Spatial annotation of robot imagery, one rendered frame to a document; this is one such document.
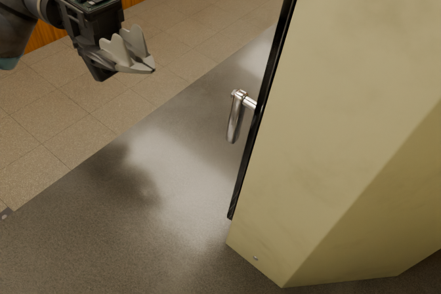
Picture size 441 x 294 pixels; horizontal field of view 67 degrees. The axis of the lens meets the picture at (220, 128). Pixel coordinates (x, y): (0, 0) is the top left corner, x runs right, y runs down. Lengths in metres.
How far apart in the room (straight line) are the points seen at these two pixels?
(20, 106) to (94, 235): 1.70
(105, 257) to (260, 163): 0.31
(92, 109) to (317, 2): 1.92
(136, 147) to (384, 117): 0.51
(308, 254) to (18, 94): 2.07
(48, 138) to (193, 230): 1.52
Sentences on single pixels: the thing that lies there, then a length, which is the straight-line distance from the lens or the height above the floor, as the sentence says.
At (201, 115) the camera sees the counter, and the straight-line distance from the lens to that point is 0.73.
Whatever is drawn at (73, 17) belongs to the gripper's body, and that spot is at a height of 1.20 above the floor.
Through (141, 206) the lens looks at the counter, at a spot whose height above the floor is 0.94.
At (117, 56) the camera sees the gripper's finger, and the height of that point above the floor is 1.16.
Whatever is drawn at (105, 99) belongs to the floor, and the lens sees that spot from 2.15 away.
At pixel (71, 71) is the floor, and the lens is 2.39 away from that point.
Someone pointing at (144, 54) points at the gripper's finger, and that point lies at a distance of 0.53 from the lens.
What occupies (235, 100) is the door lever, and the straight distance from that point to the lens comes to 0.40.
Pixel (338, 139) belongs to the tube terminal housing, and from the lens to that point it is 0.29.
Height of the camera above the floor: 1.47
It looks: 49 degrees down
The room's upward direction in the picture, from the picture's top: 9 degrees clockwise
